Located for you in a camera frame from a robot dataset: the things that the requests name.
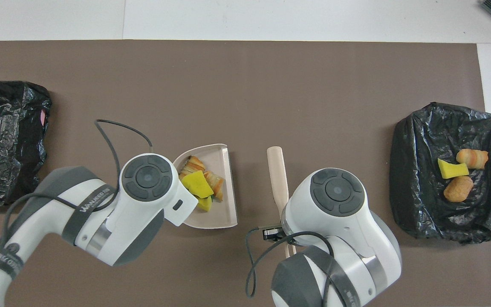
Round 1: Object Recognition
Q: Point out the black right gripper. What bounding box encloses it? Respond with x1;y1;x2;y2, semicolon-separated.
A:
263;225;286;242

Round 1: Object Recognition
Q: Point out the beige brush with black bristles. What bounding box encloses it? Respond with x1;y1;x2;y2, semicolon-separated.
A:
266;146;293;258

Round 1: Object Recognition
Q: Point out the beige plastic dustpan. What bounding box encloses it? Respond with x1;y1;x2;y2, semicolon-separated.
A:
173;144;238;230

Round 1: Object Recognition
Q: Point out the striped orange croissant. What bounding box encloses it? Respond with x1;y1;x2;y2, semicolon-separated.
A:
203;170;225;201
456;148;489;170

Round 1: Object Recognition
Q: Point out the small croissant piece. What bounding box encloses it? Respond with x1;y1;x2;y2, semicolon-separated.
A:
179;156;205;180

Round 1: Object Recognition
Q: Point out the curved yellow sponge piece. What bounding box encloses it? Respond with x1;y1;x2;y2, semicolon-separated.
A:
437;159;470;180

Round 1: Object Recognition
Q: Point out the oval brown bread roll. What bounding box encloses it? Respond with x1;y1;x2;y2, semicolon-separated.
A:
443;176;474;203

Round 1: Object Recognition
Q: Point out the black plastic bin bag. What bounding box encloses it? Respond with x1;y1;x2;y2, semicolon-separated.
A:
389;101;491;244

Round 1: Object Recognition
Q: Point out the black bin bag with pink spot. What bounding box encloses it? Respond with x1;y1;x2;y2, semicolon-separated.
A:
0;80;52;207

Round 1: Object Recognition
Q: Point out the brown table mat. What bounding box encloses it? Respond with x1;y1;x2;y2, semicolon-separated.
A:
0;40;491;307

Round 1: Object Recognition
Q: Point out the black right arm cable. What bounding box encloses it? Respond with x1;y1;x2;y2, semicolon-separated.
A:
245;226;335;299

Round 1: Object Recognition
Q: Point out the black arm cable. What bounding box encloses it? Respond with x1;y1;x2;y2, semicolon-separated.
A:
0;119;153;307
245;226;335;299

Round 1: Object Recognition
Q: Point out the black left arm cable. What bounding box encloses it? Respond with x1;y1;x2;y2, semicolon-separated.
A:
0;119;153;307

